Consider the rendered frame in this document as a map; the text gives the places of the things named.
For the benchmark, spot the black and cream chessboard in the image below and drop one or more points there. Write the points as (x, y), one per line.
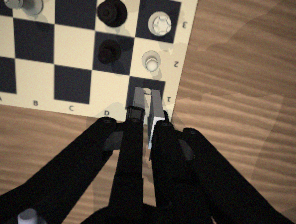
(49, 61)

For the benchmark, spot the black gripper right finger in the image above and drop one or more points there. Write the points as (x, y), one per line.
(181, 174)

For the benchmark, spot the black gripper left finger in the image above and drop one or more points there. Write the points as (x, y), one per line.
(52, 192)

